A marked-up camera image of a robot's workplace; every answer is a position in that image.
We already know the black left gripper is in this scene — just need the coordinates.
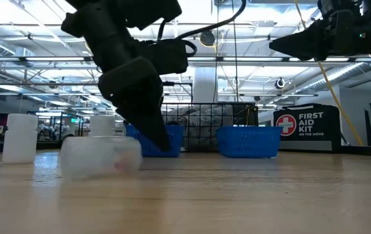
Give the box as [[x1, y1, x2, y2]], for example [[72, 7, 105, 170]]
[[60, 3, 172, 153]]

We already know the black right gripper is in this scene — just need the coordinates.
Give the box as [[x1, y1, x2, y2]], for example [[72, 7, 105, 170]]
[[268, 0, 371, 62]]

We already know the grey patterned cloth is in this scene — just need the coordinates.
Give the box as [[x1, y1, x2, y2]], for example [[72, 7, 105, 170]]
[[164, 104, 235, 150]]

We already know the blue slotted plastic basket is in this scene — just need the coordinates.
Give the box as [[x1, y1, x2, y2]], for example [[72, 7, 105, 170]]
[[216, 125, 283, 159], [124, 123, 186, 159]]

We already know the black first aid kit bag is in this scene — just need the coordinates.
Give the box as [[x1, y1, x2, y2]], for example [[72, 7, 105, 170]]
[[272, 103, 342, 151]]

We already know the black flat monitor screen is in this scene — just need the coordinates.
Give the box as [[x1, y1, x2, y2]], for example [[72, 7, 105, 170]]
[[233, 103, 259, 127]]

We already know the black tubular rack frame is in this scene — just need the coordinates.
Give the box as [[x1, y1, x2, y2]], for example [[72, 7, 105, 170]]
[[162, 81, 194, 105]]

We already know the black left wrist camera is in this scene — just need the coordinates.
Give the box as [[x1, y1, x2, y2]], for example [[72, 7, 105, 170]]
[[141, 38, 198, 76]]

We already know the yellow cable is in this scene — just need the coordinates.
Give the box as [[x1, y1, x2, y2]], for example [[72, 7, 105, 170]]
[[294, 0, 365, 147]]

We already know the black wire basket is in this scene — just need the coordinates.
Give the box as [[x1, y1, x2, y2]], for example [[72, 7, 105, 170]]
[[160, 102, 259, 153]]

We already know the thin black hanging cable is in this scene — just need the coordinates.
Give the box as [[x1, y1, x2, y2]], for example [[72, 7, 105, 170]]
[[231, 0, 240, 103]]

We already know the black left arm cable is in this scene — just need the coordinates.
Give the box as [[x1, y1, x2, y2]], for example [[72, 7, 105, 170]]
[[157, 0, 248, 43]]

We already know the black metal table frame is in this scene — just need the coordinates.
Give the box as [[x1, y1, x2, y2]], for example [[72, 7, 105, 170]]
[[0, 139, 371, 157]]

